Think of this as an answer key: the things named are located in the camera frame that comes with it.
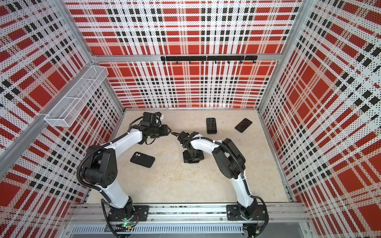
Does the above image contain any black phone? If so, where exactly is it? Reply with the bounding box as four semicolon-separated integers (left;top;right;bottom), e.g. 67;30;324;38
235;118;253;133

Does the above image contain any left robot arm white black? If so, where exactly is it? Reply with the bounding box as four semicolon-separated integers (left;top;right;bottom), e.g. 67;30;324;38
76;112;171;219

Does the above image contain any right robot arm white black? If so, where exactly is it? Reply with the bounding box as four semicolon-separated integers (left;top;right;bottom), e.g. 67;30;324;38
171;131;269;222

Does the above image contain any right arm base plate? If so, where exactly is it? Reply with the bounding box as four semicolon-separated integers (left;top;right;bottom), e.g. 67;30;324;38
226;204;268;221

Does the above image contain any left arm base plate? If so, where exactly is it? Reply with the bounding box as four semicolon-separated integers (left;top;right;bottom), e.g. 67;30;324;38
106;205;149;222

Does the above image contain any wire mesh wall basket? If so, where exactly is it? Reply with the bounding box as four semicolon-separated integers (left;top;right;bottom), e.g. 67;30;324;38
44;65;108;128

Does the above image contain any black hook rail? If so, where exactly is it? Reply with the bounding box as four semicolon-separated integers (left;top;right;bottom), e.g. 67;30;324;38
160;55;258;63

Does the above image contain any aluminium front rail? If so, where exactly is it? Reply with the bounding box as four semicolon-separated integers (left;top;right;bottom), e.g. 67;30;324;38
64;202;309;225

